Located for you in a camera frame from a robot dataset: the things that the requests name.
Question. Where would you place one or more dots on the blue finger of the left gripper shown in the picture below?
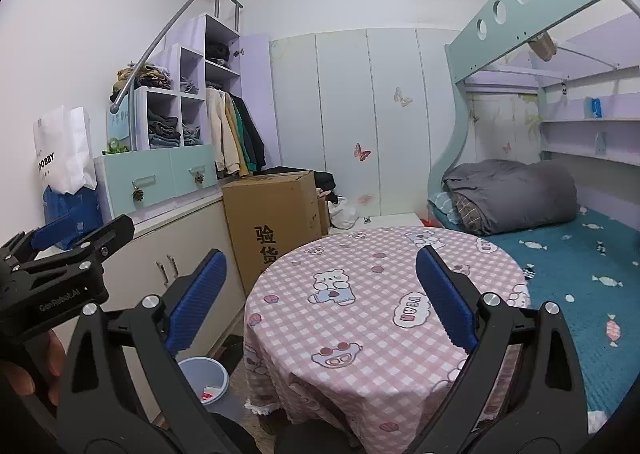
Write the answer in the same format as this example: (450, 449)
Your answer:
(107, 240)
(63, 229)

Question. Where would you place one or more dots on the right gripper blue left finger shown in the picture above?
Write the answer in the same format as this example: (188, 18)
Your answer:
(189, 298)

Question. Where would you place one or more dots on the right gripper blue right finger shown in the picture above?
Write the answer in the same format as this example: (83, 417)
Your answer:
(452, 295)

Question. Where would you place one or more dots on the light blue trash bin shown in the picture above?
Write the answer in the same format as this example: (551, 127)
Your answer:
(207, 377)

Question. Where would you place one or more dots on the blue shopping bag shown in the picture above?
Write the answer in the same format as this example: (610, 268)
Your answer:
(83, 206)

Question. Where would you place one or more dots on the cream low cabinet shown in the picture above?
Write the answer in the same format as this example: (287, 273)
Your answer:
(172, 245)

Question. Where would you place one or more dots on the teal drawer unit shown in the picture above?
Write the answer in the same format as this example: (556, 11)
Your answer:
(145, 184)

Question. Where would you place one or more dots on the white paper shopping bag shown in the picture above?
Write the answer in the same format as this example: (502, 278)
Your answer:
(63, 150)

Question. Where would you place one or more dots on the pink checkered tablecloth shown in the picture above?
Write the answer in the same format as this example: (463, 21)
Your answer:
(340, 330)

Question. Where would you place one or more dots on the large brown cardboard box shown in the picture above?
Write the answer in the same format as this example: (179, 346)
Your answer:
(267, 217)

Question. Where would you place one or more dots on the grey folded quilt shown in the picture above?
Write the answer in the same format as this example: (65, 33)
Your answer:
(498, 196)

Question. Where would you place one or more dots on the teal candy print bedsheet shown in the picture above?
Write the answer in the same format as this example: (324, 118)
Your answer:
(588, 266)

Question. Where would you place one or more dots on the purple open shelf unit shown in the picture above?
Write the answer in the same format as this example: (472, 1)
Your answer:
(205, 51)

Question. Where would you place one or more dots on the white plastic bag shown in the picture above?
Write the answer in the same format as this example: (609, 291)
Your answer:
(343, 214)

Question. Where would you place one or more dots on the metal stair handrail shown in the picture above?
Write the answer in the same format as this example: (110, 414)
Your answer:
(129, 83)

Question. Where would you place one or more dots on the hanging clothes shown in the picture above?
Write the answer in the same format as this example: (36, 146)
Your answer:
(238, 147)

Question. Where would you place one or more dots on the white wardrobe doors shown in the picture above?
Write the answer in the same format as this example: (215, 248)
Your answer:
(373, 107)

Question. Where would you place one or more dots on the teal bunk bed frame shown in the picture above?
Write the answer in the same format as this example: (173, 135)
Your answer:
(579, 59)

